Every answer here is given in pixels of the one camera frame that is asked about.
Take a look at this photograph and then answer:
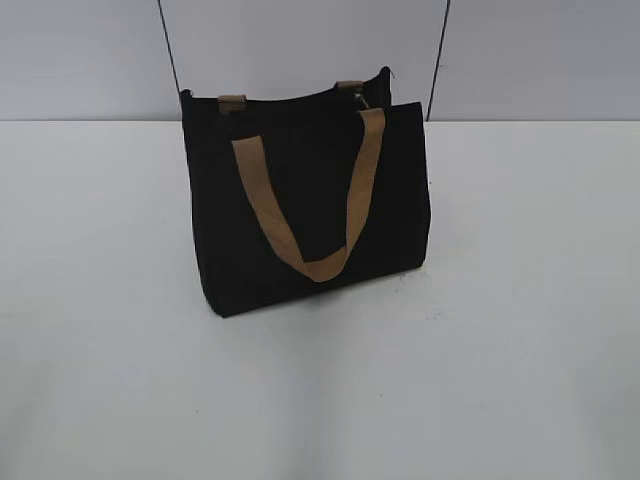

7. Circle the black tote bag tan handles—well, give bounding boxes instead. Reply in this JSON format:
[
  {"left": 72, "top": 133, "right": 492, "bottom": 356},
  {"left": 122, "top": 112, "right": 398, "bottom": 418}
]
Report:
[{"left": 180, "top": 67, "right": 431, "bottom": 317}]

